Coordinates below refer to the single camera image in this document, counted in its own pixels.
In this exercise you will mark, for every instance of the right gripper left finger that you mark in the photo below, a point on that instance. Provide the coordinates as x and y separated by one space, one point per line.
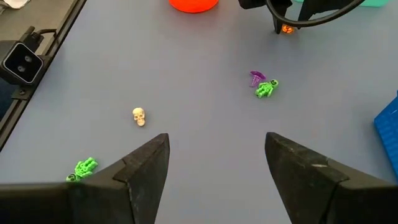
130 193

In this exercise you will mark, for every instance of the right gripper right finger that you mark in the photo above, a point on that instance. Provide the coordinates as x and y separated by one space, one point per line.
311 193

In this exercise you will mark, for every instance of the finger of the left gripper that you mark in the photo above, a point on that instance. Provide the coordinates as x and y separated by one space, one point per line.
278 18
314 7

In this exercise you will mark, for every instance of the orange translucent plastic pumpkin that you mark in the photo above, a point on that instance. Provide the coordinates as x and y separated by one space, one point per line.
287 29

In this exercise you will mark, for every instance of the green plastic skeleton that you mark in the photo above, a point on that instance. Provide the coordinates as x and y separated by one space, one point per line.
84 166
265 89

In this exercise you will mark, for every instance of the purple plastic witch hat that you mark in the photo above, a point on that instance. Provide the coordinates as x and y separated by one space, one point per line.
256 77

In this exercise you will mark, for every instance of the cream plastic skull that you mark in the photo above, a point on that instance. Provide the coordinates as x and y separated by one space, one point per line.
139 116

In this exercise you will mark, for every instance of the teal plastic basket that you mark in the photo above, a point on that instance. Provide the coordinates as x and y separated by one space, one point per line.
377 2

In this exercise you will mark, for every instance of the orange round plastic bowl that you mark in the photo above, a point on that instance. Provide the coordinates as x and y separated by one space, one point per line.
192 5

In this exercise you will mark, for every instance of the blue plastic basket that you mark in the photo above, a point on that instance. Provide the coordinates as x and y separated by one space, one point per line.
388 133

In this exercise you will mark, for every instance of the white crumpled cloth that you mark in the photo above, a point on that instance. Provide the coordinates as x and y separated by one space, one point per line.
12 3

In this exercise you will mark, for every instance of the grey table-level camera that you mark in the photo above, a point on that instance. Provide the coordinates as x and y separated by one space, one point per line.
21 63

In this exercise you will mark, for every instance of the black metal table frame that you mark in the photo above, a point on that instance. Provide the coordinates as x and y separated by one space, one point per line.
63 35

